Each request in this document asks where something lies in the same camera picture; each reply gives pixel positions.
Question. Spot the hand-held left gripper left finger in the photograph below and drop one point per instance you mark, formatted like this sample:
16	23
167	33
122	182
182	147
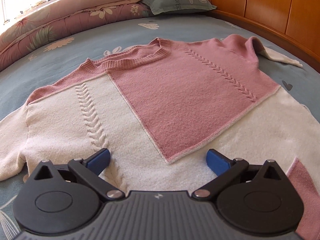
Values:
98	160

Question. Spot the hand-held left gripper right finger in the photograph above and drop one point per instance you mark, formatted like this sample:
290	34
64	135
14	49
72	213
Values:
217	163

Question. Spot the pink and white knit sweater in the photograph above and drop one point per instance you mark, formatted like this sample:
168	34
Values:
175	100

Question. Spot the folded pink floral quilt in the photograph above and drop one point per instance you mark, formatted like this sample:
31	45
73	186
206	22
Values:
62	22

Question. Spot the wooden bed headboard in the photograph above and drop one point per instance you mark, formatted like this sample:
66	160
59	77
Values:
270	5

